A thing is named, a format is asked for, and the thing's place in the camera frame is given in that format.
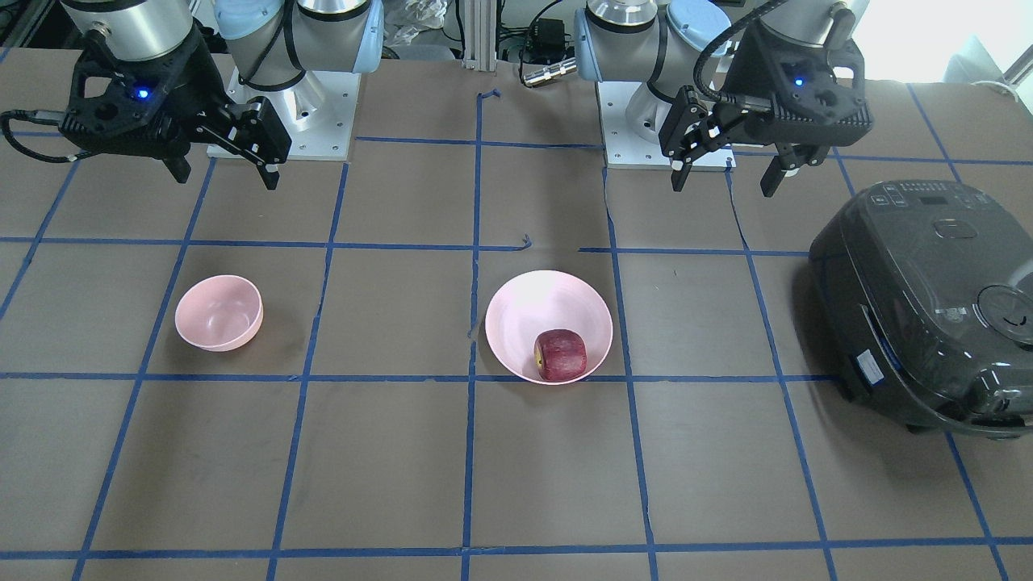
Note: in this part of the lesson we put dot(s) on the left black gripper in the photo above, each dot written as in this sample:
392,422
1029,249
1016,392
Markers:
749,71

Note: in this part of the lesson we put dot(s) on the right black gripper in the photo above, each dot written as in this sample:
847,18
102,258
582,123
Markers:
199,83

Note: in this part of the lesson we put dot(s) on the small pink bowl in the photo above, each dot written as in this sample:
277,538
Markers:
220,313

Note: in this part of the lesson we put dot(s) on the red apple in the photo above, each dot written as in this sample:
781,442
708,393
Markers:
560,355

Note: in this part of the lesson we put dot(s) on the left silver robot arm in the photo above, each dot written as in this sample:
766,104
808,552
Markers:
693,43

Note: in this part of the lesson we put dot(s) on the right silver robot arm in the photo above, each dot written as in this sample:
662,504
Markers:
273,43

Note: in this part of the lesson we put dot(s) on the large pink plate bowl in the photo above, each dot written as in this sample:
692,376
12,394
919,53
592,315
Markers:
543,301

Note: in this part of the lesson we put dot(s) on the silver metal connector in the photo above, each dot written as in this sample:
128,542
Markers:
549,73

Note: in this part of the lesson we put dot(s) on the black rice cooker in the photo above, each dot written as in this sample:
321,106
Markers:
927,288

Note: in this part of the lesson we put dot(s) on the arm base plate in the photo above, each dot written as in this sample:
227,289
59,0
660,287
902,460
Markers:
631,117
318,112

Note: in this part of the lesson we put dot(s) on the aluminium frame post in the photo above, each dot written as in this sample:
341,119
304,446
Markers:
479,35

